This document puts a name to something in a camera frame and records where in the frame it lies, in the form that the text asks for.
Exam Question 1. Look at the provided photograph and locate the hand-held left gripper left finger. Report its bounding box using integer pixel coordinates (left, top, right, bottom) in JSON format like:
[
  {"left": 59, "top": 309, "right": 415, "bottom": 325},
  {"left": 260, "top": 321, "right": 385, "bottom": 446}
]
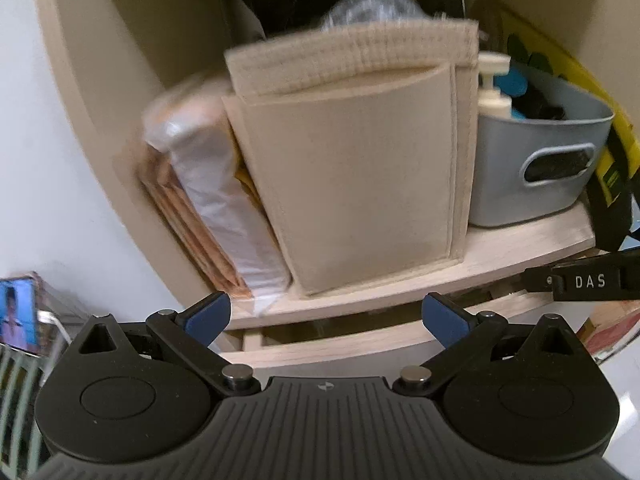
[{"left": 65, "top": 290, "right": 261, "bottom": 395}]

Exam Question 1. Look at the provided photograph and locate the blue-grey plastic basket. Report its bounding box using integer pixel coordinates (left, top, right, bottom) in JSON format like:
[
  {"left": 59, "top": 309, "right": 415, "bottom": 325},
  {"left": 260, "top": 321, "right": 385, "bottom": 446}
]
[{"left": 467, "top": 62, "right": 616, "bottom": 228}]

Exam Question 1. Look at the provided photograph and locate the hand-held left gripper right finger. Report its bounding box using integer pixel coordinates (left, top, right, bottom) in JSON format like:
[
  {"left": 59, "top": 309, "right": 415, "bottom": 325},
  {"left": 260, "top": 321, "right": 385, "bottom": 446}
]
[{"left": 392, "top": 292, "right": 588, "bottom": 395}]

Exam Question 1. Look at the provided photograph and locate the silver bubble wrap pack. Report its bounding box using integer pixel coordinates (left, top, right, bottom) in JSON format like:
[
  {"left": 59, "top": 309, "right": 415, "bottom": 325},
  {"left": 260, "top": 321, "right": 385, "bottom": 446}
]
[{"left": 322, "top": 0, "right": 428, "bottom": 28}]

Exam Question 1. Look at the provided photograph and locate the cream pump bottle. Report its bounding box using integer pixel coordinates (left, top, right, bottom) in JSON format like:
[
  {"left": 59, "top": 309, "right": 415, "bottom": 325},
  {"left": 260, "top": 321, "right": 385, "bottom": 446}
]
[{"left": 477, "top": 51, "right": 513, "bottom": 120}]

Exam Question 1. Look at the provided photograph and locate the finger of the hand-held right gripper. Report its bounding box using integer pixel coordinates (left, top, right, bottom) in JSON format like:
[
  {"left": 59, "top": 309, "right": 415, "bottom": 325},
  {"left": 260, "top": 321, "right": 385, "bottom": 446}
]
[{"left": 524, "top": 266, "right": 555, "bottom": 293}]

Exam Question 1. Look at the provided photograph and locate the white charging cable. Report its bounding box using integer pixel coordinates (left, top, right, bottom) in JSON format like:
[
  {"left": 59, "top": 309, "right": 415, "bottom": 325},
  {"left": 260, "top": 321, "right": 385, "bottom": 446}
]
[{"left": 37, "top": 310, "right": 68, "bottom": 356}]

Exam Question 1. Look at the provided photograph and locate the beige wooden shelf unit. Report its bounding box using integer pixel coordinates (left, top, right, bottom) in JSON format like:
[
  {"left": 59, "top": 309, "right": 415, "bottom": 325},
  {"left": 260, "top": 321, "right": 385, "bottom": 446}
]
[{"left": 32, "top": 0, "right": 640, "bottom": 376}]

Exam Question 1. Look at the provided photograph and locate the yellow black strap bag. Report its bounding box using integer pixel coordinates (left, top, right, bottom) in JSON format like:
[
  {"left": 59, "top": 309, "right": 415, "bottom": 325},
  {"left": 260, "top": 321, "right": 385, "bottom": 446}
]
[{"left": 470, "top": 0, "right": 640, "bottom": 251}]

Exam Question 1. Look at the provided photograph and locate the light wooden drawer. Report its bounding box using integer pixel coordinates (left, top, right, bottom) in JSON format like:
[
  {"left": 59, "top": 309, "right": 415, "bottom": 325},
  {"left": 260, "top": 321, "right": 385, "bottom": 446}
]
[{"left": 220, "top": 290, "right": 601, "bottom": 376}]

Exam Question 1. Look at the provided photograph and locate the beige felt organizer box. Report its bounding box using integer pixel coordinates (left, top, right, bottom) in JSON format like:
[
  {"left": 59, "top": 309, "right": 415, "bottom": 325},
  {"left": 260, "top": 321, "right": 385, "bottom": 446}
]
[{"left": 222, "top": 19, "right": 481, "bottom": 297}]

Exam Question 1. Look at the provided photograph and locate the smartphone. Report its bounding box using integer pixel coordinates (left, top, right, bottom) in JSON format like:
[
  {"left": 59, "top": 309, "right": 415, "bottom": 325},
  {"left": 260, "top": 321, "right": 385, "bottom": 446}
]
[{"left": 0, "top": 275, "right": 43, "bottom": 356}]

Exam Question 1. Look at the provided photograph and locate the stack of padded envelopes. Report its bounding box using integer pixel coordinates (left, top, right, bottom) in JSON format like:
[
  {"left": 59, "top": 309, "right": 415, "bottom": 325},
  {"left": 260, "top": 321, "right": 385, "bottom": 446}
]
[{"left": 142, "top": 105, "right": 293, "bottom": 311}]

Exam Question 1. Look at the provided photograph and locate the green slatted rack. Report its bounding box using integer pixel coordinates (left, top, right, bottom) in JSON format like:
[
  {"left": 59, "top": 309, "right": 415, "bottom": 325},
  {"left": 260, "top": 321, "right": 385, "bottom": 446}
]
[{"left": 0, "top": 290, "right": 96, "bottom": 480}]

